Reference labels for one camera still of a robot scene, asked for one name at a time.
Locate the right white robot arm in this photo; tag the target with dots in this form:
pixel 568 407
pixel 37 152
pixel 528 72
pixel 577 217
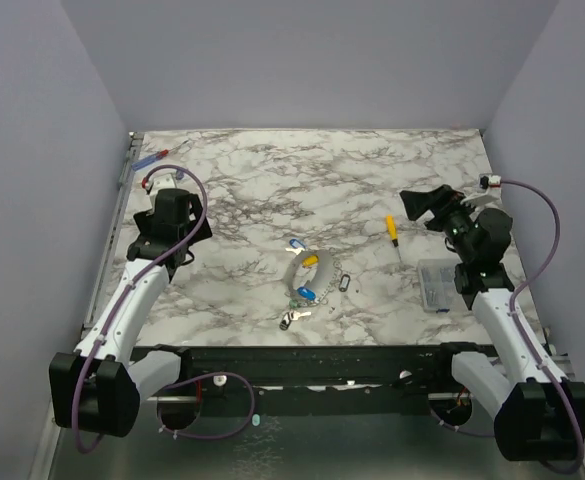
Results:
pixel 538 413

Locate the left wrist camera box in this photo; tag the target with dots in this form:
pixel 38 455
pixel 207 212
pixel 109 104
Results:
pixel 164 179

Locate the left aluminium side rail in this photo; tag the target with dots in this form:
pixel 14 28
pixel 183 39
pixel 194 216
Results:
pixel 123 189

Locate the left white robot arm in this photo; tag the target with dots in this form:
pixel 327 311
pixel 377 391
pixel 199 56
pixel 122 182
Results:
pixel 95 388

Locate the blue tag key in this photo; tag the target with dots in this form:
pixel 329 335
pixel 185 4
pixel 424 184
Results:
pixel 296 246

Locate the black key tag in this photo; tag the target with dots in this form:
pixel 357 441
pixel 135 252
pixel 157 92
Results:
pixel 344 282

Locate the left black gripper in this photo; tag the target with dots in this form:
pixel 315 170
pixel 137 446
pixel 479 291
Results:
pixel 145 220

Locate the yellow handled screwdriver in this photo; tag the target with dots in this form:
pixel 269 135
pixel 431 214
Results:
pixel 392 230

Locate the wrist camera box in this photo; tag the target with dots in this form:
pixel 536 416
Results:
pixel 489 191
pixel 164 179

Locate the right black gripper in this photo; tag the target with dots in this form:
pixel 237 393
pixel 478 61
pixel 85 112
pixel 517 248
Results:
pixel 442 214

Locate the blue handled screwdriver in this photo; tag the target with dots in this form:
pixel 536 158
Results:
pixel 155 157

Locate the yellow key tag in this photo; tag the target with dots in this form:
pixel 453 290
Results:
pixel 309 261

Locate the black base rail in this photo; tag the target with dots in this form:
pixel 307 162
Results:
pixel 324 380

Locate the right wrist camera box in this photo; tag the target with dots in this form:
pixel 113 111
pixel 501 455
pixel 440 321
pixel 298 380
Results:
pixel 489 191

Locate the clear plastic screw box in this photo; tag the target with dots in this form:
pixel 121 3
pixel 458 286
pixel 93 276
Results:
pixel 438 291

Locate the black tag key bottom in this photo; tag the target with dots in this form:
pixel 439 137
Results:
pixel 290 317

